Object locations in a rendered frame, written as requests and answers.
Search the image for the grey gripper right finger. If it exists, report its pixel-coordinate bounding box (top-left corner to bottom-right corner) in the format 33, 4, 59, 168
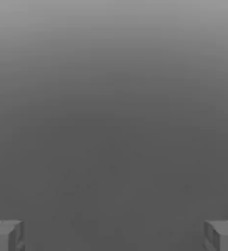
203, 220, 228, 251

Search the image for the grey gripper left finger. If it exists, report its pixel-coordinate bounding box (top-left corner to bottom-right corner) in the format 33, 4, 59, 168
0, 220, 25, 251

